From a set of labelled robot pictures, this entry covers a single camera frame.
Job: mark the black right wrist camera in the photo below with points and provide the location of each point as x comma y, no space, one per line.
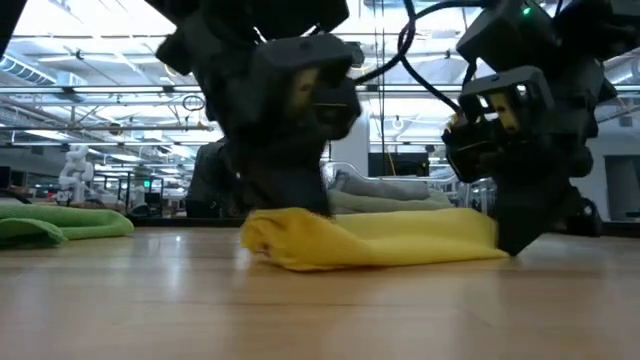
505,97

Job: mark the yellow towel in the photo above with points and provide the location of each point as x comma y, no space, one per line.
375,240

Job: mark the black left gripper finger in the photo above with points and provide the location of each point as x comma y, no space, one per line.
280,175

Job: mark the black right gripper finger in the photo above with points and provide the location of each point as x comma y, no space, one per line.
535,215

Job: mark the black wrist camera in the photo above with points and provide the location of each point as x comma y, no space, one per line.
300,75
505,97

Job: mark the person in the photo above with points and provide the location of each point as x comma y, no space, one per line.
210,180

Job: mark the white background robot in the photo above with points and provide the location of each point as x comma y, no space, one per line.
76,172

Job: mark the pale green towel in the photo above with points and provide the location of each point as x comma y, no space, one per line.
390,204

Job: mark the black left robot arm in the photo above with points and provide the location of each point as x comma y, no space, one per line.
10,20

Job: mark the blue-grey towel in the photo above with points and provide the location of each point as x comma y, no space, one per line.
380,189

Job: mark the clear plastic bin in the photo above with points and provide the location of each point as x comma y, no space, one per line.
450,185

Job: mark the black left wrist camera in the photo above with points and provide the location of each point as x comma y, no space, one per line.
300,75

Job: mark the black background screen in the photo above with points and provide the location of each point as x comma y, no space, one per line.
400,165

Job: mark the bright green towel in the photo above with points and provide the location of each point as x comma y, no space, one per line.
60,222

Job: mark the black metal table frame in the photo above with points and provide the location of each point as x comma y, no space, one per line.
175,221

